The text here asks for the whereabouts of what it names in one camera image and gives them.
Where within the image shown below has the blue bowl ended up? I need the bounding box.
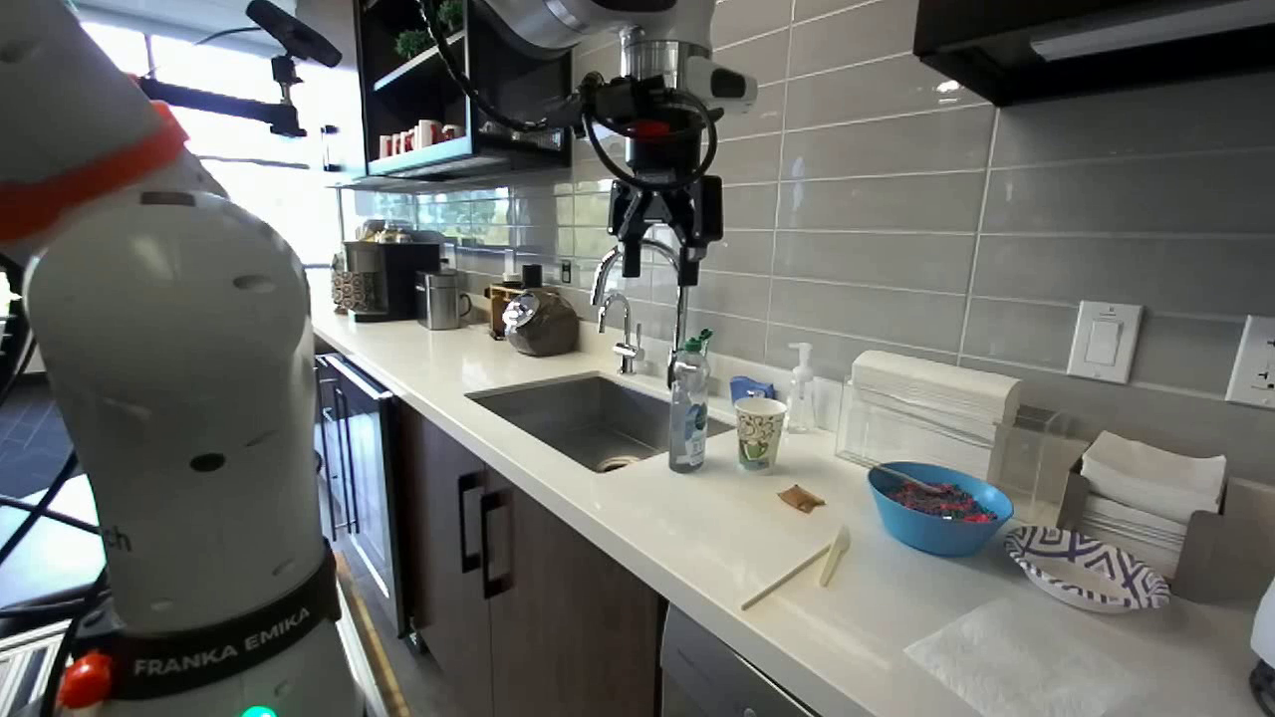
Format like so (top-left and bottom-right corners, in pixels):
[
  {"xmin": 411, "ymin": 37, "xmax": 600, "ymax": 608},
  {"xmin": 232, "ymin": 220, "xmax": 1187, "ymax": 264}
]
[{"xmin": 869, "ymin": 461, "xmax": 1017, "ymax": 558}]

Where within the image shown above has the dark cabinet door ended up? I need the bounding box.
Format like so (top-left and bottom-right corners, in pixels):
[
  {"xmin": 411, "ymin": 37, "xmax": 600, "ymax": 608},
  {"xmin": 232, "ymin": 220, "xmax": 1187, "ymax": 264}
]
[{"xmin": 403, "ymin": 412, "xmax": 661, "ymax": 717}]

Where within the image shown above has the clear plastic sheet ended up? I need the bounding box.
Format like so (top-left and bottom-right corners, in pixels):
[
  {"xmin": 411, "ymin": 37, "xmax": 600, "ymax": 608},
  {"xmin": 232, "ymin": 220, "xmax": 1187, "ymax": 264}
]
[{"xmin": 908, "ymin": 598, "xmax": 1152, "ymax": 717}]

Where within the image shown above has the clear soap dispenser bottle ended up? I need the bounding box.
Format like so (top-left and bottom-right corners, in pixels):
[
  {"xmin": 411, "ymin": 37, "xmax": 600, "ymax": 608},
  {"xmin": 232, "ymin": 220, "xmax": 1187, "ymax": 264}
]
[{"xmin": 784, "ymin": 342, "xmax": 817, "ymax": 434}]

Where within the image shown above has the white light switch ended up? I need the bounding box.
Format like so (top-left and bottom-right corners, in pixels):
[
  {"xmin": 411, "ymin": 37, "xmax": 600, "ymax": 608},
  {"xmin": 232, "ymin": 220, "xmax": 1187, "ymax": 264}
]
[{"xmin": 1066, "ymin": 299, "xmax": 1144, "ymax": 382}]

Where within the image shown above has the white paper towel dispenser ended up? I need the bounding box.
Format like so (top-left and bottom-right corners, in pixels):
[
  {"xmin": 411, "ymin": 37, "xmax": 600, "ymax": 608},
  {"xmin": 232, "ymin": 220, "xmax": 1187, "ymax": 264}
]
[{"xmin": 837, "ymin": 349, "xmax": 1018, "ymax": 480}]

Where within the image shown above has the black range hood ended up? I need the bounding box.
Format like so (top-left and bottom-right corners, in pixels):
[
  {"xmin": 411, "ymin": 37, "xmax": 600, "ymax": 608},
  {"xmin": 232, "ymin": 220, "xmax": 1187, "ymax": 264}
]
[{"xmin": 912, "ymin": 0, "xmax": 1275, "ymax": 106}]

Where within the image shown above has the dark wall shelf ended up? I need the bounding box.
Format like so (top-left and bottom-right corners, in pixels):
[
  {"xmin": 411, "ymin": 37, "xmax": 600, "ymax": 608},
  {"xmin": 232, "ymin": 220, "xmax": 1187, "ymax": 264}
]
[{"xmin": 349, "ymin": 0, "xmax": 570, "ymax": 179}]

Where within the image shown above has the white wall outlet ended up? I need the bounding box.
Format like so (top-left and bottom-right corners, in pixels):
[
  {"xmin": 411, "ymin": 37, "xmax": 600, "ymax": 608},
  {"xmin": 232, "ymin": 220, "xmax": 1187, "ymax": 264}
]
[{"xmin": 1224, "ymin": 313, "xmax": 1275, "ymax": 404}]

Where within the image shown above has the steel canister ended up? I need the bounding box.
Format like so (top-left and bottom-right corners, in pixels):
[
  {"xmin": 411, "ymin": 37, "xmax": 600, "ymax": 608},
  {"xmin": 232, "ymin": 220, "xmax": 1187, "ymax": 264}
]
[{"xmin": 423, "ymin": 270, "xmax": 470, "ymax": 329}]

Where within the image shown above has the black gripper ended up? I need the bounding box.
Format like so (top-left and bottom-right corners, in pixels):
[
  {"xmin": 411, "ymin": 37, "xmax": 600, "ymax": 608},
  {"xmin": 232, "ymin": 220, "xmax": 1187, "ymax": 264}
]
[{"xmin": 580, "ymin": 71, "xmax": 751, "ymax": 286}]

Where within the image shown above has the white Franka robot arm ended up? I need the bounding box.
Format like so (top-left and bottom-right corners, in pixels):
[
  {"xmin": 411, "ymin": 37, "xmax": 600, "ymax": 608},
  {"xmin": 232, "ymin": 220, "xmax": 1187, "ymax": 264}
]
[{"xmin": 0, "ymin": 0, "xmax": 365, "ymax": 717}]

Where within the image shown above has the clear bottle with green lid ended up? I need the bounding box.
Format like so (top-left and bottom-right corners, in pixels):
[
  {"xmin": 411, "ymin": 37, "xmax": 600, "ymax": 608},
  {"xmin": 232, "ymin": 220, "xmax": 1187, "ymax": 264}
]
[{"xmin": 669, "ymin": 329, "xmax": 707, "ymax": 475}]

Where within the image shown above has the small brown packet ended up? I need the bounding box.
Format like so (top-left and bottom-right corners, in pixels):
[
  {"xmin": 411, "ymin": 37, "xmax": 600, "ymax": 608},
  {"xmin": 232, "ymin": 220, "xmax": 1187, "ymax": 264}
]
[{"xmin": 775, "ymin": 485, "xmax": 824, "ymax": 513}]

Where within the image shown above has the chrome gooseneck faucet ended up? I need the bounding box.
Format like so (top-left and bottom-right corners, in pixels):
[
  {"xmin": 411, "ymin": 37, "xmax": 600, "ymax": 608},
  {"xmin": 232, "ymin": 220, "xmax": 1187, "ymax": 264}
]
[{"xmin": 588, "ymin": 233, "xmax": 681, "ymax": 375}]

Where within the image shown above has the blue sponge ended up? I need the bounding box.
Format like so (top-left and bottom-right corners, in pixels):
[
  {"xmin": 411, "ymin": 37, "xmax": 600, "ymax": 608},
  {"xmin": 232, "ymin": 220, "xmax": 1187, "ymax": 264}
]
[{"xmin": 730, "ymin": 375, "xmax": 775, "ymax": 400}]

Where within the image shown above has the black coffee machine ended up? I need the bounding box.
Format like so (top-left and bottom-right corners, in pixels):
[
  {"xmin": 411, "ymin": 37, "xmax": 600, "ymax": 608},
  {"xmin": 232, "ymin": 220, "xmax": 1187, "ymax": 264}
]
[{"xmin": 346, "ymin": 244, "xmax": 440, "ymax": 321}]

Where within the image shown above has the stainless steel sink basin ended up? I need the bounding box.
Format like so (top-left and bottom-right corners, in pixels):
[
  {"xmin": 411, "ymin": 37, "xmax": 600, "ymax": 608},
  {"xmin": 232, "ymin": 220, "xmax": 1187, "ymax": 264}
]
[{"xmin": 462, "ymin": 370, "xmax": 735, "ymax": 479}]

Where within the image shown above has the blue patterned paper plate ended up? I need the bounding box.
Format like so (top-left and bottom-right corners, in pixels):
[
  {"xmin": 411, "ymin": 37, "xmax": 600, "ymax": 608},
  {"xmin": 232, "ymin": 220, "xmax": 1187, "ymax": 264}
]
[{"xmin": 1003, "ymin": 525, "xmax": 1171, "ymax": 614}]

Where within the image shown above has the dark round jar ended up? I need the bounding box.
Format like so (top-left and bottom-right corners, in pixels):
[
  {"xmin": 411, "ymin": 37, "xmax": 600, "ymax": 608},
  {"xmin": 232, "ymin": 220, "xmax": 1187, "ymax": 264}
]
[{"xmin": 503, "ymin": 286, "xmax": 578, "ymax": 359}]

